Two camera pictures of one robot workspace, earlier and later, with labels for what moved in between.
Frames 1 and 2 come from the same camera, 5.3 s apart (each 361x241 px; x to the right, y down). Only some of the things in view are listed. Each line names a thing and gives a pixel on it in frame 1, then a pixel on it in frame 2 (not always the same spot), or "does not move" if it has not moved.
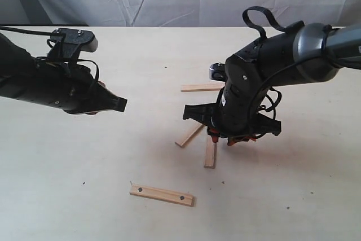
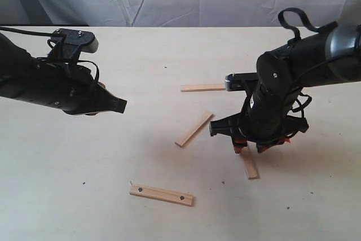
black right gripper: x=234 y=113 → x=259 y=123
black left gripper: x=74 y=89 does not move
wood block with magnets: x=210 y=153 → x=250 y=159
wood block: x=189 y=134 does not move
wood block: x=202 y=87 does not move
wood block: x=163 y=195 does not move
